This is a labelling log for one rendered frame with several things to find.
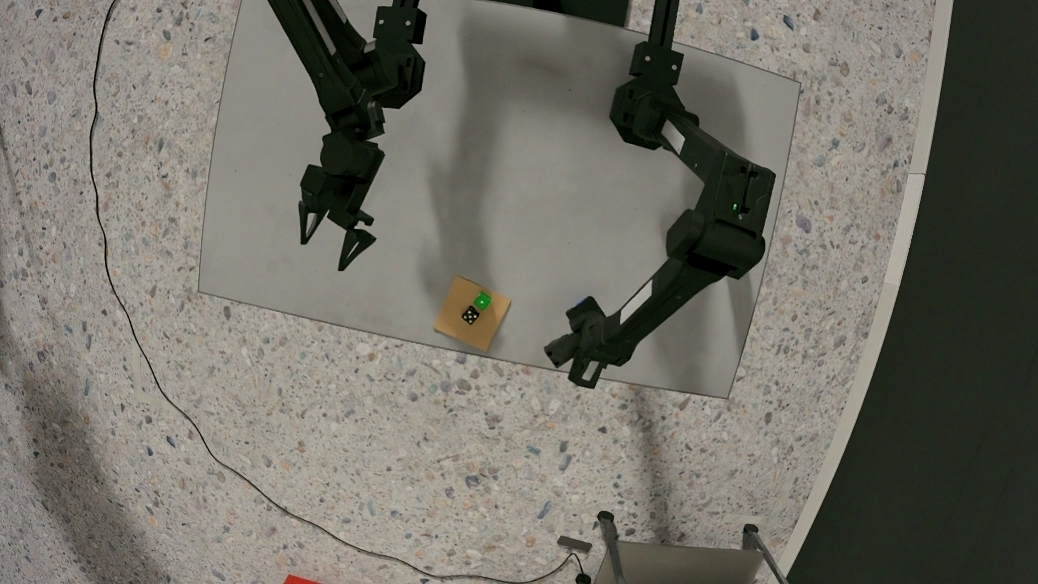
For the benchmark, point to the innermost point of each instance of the green die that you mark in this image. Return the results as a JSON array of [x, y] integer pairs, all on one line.
[[482, 300]]

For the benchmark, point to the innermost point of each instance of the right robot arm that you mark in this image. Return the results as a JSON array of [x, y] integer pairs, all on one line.
[[343, 153]]

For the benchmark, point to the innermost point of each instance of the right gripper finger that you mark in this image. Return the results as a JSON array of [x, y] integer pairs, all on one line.
[[304, 210], [348, 244]]

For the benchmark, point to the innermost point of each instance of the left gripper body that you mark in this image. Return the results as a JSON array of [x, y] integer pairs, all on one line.
[[589, 307]]

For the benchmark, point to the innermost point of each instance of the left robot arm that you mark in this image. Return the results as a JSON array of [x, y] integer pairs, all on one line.
[[701, 242]]

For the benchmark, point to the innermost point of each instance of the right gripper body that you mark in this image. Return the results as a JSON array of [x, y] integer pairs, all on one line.
[[348, 221]]

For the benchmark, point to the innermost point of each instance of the tan flat mat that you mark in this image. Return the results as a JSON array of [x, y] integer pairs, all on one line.
[[462, 295]]

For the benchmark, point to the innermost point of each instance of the black die with white pips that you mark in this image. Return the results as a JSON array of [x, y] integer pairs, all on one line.
[[470, 315]]

